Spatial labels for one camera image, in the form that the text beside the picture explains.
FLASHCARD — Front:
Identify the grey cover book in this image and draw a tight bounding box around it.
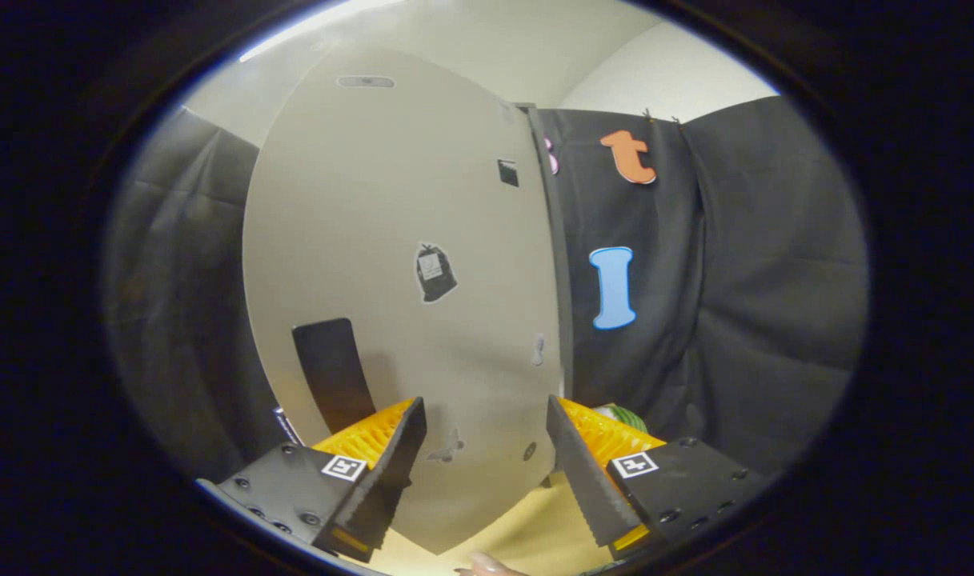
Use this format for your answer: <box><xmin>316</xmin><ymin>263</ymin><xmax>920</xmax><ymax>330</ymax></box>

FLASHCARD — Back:
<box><xmin>273</xmin><ymin>406</ymin><xmax>305</xmax><ymax>447</ymax></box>

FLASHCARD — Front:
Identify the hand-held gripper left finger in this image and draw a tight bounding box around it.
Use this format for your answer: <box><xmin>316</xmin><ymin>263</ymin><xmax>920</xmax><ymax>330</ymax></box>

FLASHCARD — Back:
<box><xmin>214</xmin><ymin>396</ymin><xmax>428</xmax><ymax>563</ymax></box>

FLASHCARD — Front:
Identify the white shoe cabinet door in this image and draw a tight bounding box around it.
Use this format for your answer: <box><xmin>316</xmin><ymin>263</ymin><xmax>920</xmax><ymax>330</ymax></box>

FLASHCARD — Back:
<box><xmin>242</xmin><ymin>44</ymin><xmax>567</xmax><ymax>555</ymax></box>

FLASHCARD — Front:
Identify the watermelon slice toy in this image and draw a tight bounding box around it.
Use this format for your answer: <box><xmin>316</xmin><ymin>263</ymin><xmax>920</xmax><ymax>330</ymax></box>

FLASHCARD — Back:
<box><xmin>595</xmin><ymin>402</ymin><xmax>649</xmax><ymax>433</ymax></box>

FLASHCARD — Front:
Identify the black door handle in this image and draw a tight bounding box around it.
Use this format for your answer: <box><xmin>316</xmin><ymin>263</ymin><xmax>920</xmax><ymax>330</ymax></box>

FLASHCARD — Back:
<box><xmin>292</xmin><ymin>318</ymin><xmax>378</xmax><ymax>434</ymax></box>

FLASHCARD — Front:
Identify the grey shoe cabinet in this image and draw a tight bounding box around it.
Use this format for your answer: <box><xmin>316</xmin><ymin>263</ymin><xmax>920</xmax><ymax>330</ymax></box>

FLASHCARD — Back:
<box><xmin>515</xmin><ymin>102</ymin><xmax>575</xmax><ymax>490</ymax></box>

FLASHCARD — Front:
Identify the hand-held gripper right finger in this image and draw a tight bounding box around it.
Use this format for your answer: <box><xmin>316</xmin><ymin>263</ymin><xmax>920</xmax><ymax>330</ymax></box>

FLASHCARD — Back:
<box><xmin>546</xmin><ymin>394</ymin><xmax>768</xmax><ymax>561</ymax></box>

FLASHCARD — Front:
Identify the black backdrop cloth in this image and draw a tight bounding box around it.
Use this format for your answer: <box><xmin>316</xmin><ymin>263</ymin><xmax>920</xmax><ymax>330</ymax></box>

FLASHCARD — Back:
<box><xmin>102</xmin><ymin>96</ymin><xmax>870</xmax><ymax>481</ymax></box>

